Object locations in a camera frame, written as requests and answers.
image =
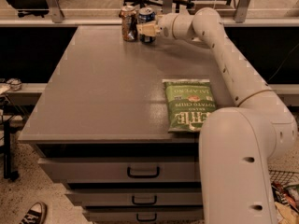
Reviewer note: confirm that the grey drawer cabinet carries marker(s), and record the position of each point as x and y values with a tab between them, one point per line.
104	110

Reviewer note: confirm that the wire basket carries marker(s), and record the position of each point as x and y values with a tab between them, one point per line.
284	178

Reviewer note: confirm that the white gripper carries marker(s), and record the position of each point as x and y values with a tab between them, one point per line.
164	26

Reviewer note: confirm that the small round object on ledge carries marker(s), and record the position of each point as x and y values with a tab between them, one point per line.
14	84

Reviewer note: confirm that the blue pepsi can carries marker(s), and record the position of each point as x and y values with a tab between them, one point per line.
145	14

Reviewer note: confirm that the snack bags in basket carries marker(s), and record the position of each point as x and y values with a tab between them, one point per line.
286	202

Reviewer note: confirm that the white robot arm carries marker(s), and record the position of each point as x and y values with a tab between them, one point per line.
236	142

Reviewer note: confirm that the orange soda can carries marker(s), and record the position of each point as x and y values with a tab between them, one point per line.
128	23

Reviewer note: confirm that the green kettle chips bag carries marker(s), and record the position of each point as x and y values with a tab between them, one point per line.
189	103

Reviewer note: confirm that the black stand left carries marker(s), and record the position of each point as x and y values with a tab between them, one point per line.
9	112

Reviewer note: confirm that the drawer black handle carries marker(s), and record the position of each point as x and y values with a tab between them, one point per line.
152	200
143	173
146	217

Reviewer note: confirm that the black and white sneaker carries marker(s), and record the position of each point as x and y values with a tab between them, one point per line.
35	215

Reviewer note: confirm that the middle drawer black handle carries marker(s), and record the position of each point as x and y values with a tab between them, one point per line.
152	200

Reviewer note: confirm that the top drawer black handle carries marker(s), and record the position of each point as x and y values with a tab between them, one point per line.
143	173

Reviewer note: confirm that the bottom drawer black handle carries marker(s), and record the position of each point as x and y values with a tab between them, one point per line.
146	217

